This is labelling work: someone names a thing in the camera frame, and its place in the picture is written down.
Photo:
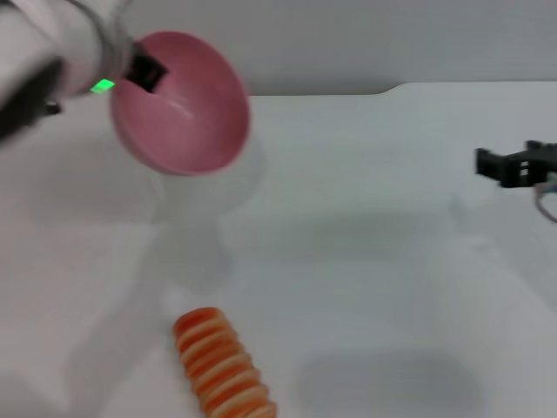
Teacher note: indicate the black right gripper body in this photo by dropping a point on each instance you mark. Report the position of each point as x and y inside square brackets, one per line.
[528, 167]

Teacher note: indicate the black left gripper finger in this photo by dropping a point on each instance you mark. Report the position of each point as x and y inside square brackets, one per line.
[145, 72]

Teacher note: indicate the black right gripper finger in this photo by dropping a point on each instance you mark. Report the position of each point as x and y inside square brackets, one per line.
[537, 146]
[489, 163]

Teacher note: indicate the pink plastic bowl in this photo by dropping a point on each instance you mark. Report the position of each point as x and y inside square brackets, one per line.
[187, 113]

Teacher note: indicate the orange striped bread loaf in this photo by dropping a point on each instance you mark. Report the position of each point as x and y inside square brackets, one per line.
[222, 370]

